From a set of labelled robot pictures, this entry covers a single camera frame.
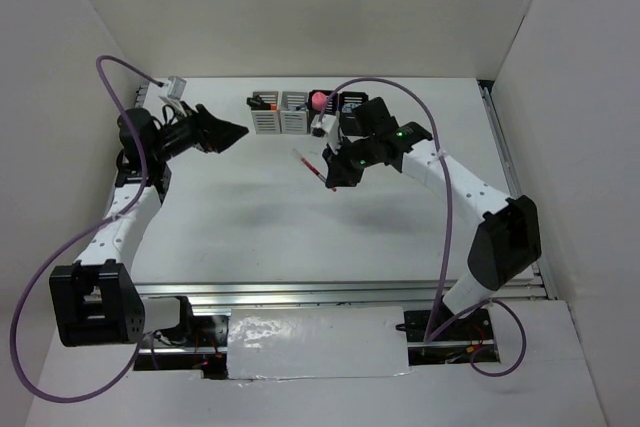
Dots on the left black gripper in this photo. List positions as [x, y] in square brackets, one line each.
[211, 133]

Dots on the white slotted container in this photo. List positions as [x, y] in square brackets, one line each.
[267, 122]
[292, 122]

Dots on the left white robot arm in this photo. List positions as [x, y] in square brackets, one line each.
[95, 299]

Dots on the pink cap glue bottle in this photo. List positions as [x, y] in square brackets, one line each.
[318, 100]

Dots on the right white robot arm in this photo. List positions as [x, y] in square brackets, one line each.
[507, 235]

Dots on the left white slotted container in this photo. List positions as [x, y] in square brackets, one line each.
[267, 122]

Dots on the aluminium frame rail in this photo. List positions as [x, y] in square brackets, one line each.
[254, 226]

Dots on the right black slotted container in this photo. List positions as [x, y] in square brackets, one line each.
[350, 97]

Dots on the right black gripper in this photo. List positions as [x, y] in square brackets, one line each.
[339, 175]

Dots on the blue glue bottle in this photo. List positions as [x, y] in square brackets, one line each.
[348, 108]

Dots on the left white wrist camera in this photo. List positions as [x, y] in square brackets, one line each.
[172, 90]

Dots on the black slotted container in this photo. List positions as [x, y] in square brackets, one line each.
[350, 97]
[327, 112]

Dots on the left black slotted container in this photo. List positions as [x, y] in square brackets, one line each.
[327, 112]

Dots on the white taped cover panel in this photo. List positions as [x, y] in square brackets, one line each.
[316, 343]

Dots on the red pen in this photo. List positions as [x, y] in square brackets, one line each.
[309, 166]

